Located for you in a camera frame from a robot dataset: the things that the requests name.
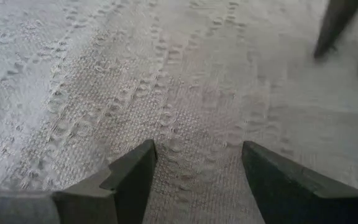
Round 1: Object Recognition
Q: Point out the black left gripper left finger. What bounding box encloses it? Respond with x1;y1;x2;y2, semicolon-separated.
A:
0;139;158;224

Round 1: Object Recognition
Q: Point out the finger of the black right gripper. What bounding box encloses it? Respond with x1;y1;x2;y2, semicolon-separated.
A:
313;0;358;60

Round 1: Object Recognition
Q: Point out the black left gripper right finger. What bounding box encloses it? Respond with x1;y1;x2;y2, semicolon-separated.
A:
241;140;358;224

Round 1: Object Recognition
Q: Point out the grey kitchen towel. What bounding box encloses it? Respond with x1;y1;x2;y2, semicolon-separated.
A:
0;0;358;224

